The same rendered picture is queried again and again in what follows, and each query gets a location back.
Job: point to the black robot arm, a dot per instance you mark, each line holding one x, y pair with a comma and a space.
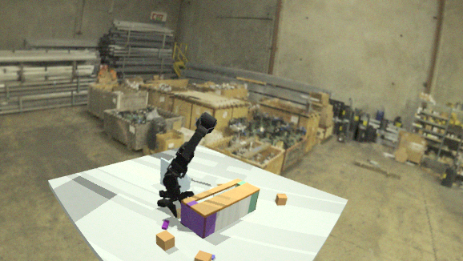
205, 125

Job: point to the small purple block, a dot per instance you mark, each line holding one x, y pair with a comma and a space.
165, 224

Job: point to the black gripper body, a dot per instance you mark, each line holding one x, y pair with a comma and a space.
174, 193

